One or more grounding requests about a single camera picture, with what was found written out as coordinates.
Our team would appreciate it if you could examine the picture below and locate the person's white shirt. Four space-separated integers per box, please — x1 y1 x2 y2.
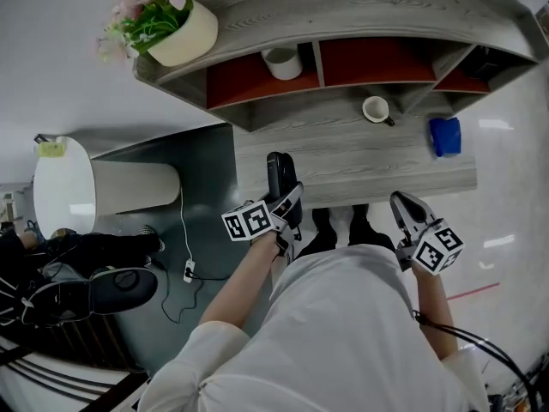
136 243 491 412

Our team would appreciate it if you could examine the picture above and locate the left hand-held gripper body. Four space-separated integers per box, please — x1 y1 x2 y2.
220 199 305 258

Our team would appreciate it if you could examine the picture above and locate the person's right forearm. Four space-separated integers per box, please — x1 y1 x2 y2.
410 264 458 360

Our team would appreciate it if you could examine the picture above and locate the black office chair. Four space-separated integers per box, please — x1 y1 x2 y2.
0 223 167 330

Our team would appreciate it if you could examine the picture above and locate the person's left leg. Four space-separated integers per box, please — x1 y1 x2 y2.
295 207 339 260

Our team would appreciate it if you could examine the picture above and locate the white power cable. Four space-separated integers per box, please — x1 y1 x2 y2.
178 185 194 264

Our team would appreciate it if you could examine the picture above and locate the white counter with black stripes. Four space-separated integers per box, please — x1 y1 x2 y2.
0 336 149 412

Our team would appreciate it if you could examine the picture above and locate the person's left forearm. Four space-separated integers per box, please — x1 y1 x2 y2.
198 229 282 330

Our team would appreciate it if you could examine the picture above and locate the blue cloth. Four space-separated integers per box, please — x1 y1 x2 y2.
428 116 463 159

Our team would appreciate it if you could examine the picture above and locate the black floor cable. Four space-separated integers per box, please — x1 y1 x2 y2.
160 259 235 325

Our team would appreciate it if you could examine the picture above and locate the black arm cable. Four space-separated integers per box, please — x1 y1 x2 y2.
411 309 541 412

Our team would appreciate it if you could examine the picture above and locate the grey wooden desk top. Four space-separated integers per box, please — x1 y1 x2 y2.
233 94 480 210

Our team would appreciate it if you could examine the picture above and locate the white mug with dark handle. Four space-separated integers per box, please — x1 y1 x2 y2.
361 95 395 127

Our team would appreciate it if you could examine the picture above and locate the person's leg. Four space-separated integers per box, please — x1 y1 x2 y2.
295 207 339 260
347 203 396 252

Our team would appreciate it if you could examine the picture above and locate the black chair headrest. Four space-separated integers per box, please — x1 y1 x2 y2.
88 266 160 316

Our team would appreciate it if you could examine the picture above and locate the yellow note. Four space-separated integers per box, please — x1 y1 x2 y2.
36 141 68 159

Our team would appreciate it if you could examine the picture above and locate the white round table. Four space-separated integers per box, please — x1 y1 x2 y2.
33 135 181 240

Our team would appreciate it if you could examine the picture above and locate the person's right leg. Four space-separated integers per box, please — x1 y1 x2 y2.
347 203 396 252

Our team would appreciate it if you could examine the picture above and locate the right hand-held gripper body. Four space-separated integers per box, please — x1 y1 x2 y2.
395 216 466 277

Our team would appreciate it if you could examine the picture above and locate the flowering plant in pale pot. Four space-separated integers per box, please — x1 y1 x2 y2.
87 0 220 68

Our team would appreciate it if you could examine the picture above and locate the dark slatted wooden bench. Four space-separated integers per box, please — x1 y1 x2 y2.
25 311 142 373

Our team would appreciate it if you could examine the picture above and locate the grey wooden shelf unit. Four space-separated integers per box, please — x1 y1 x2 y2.
132 0 542 135

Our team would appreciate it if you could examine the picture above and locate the white cylindrical cup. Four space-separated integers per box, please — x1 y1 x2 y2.
260 45 304 82

